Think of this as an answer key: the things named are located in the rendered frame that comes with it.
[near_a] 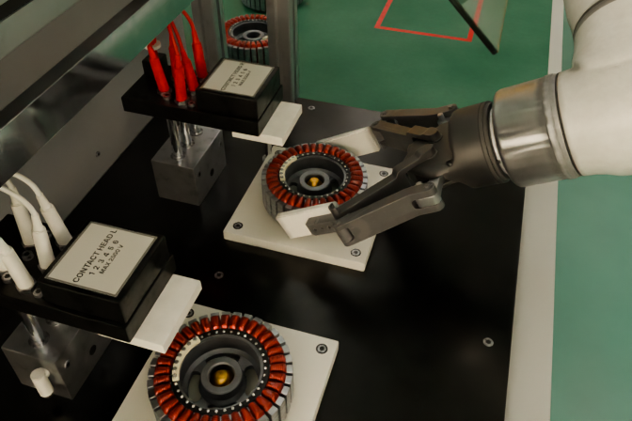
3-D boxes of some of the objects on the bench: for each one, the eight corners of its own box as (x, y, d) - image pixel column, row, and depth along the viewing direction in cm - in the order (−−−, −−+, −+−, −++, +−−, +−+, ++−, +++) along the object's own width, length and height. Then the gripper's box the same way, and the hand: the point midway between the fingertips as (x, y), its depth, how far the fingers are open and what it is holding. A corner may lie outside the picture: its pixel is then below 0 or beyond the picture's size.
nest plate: (339, 349, 55) (339, 340, 54) (281, 522, 44) (280, 515, 44) (183, 307, 58) (181, 299, 58) (96, 459, 48) (92, 452, 47)
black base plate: (526, 150, 79) (529, 136, 78) (458, 858, 34) (466, 856, 32) (189, 90, 90) (187, 77, 88) (-211, 568, 44) (-230, 556, 43)
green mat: (554, -37, 124) (555, -38, 124) (543, 145, 80) (543, 143, 80) (133, -85, 145) (133, -86, 145) (-58, 38, 101) (-58, 37, 101)
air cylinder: (227, 164, 74) (222, 127, 70) (199, 206, 69) (194, 168, 65) (188, 156, 75) (181, 119, 71) (158, 197, 70) (150, 159, 66)
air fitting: (58, 389, 51) (48, 368, 49) (50, 401, 50) (39, 382, 48) (47, 385, 51) (36, 365, 49) (38, 397, 50) (26, 378, 48)
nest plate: (395, 177, 72) (396, 168, 72) (364, 272, 62) (364, 263, 61) (273, 152, 76) (273, 145, 75) (223, 239, 65) (222, 230, 64)
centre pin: (240, 385, 51) (237, 367, 49) (230, 406, 50) (228, 388, 48) (218, 379, 51) (214, 361, 50) (208, 399, 50) (204, 382, 48)
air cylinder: (120, 328, 57) (107, 288, 53) (73, 400, 51) (55, 363, 48) (72, 314, 58) (55, 275, 54) (21, 384, 52) (-1, 346, 49)
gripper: (504, 267, 49) (281, 294, 61) (527, 101, 66) (350, 148, 78) (470, 195, 45) (241, 240, 57) (503, 40, 62) (322, 99, 74)
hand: (316, 184), depth 66 cm, fingers open, 12 cm apart
